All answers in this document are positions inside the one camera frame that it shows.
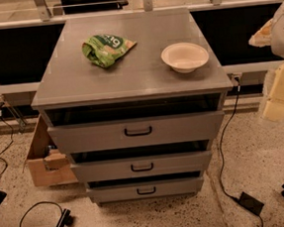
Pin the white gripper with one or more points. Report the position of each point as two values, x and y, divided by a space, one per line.
283 38

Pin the grey bottom drawer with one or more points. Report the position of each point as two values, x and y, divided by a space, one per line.
145 190

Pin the grey drawer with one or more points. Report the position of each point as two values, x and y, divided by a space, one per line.
137 167
145 190
82 138

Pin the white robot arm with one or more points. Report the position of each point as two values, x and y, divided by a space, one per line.
272 34

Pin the grey middle drawer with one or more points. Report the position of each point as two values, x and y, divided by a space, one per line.
137 167

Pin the grey drawer cabinet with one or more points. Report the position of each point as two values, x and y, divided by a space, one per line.
138 85

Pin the grey top drawer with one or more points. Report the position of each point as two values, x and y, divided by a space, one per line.
82 138

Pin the black power adapter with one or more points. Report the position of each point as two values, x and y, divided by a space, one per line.
250 203

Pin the white paper bowl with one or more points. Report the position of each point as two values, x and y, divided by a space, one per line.
185 57

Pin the green chip bag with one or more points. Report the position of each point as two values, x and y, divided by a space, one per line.
104 50

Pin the brown cardboard box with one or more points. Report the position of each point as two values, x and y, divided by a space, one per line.
47 165

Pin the black stand leg left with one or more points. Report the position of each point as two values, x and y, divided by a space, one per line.
65 219

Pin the black office chair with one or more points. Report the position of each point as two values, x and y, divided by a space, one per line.
87 6

